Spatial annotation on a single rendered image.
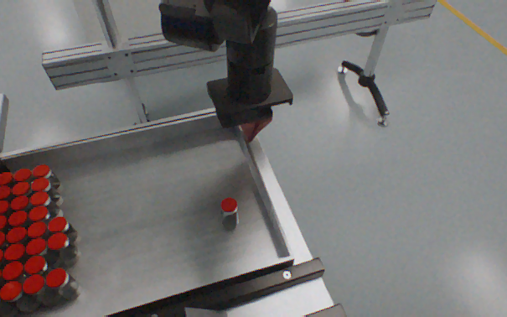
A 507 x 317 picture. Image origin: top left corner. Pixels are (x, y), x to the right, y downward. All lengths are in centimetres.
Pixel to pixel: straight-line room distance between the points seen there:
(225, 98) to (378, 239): 117
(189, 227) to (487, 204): 151
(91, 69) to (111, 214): 100
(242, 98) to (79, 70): 107
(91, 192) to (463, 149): 173
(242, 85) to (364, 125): 151
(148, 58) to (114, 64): 13
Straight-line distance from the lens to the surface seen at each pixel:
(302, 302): 45
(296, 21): 153
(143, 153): 57
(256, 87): 44
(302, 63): 223
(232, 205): 44
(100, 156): 59
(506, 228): 180
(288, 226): 49
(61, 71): 147
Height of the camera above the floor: 131
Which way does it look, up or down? 52 degrees down
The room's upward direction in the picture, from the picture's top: straight up
